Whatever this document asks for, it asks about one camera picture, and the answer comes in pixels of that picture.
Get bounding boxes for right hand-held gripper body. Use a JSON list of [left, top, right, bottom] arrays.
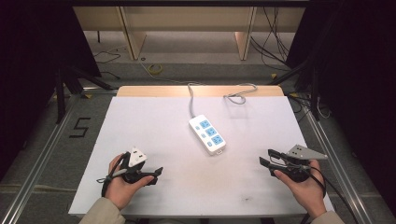
[[273, 144, 330, 183]]

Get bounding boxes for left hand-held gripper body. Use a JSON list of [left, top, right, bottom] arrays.
[[120, 147, 151, 185]]

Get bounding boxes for person's left hand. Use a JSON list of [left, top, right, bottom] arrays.
[[105, 153, 155, 211]]

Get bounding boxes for person's right hand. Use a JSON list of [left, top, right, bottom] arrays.
[[273, 159, 328, 219]]

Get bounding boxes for white table mat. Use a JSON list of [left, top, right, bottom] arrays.
[[67, 95, 335, 219]]

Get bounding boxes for black metal stand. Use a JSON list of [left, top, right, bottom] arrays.
[[53, 60, 115, 125], [266, 58, 322, 122]]

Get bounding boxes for white power strip blue sockets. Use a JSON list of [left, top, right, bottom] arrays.
[[188, 114, 228, 156]]

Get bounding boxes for yellow tape roll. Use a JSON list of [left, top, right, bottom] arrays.
[[147, 63, 164, 77]]

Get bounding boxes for dark curtain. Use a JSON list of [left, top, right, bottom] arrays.
[[285, 0, 396, 217], [0, 0, 103, 183]]

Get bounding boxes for beige wooden desk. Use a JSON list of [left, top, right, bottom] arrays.
[[72, 6, 306, 62]]

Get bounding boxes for left hand-held gripper cable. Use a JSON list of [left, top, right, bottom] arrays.
[[95, 151, 129, 199]]

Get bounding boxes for hand-held gripper cable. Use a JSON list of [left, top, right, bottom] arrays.
[[298, 164, 360, 224], [95, 151, 129, 199]]

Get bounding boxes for right hand-held gripper cable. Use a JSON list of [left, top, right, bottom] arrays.
[[298, 164, 360, 224]]

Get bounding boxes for aluminium floor rail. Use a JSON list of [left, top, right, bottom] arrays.
[[0, 92, 82, 224], [302, 104, 376, 224]]

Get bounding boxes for grey power strip cable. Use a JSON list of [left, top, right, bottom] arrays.
[[186, 82, 259, 119]]

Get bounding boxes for thin black floor cable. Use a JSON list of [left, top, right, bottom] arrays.
[[92, 49, 122, 80]]

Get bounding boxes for bundle of black floor cables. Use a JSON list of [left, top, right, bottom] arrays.
[[249, 6, 292, 73]]

